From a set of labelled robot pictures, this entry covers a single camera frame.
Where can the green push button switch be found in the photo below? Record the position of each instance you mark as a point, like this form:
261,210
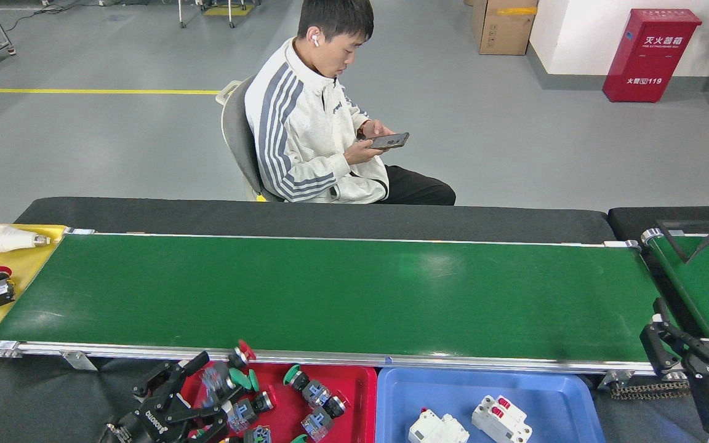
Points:
299,439
314,391
244,378

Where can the white circuit breaker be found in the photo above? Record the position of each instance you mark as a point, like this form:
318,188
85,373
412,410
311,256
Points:
502,421
437,431

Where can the dark smartphone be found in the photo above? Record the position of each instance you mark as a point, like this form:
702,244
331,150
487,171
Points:
391,141

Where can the red plastic tray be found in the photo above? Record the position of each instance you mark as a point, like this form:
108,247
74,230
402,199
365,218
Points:
359,406

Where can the yellow plastic tray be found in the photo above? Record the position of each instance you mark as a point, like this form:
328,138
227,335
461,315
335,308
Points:
28,271

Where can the blue plastic tray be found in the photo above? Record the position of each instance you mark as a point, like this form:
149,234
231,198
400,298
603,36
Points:
428,387

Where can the person's right hand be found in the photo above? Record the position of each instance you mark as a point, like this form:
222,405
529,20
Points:
367,155

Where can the person's left hand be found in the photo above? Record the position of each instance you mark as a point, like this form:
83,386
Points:
378,129

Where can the black table cover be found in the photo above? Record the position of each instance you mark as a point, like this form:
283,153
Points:
644,215
207,218

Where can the white light bulb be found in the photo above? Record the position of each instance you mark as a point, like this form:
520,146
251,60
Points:
8,239

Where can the grey chair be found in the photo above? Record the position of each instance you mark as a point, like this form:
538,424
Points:
240,141

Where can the red fire extinguisher cabinet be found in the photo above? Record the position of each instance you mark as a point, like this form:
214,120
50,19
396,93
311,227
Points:
650,58

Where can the person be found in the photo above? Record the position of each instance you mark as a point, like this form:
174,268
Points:
305,141

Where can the cardboard box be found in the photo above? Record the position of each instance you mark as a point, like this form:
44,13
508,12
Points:
503,31

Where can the white wheeled stand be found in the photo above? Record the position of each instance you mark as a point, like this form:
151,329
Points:
207,5

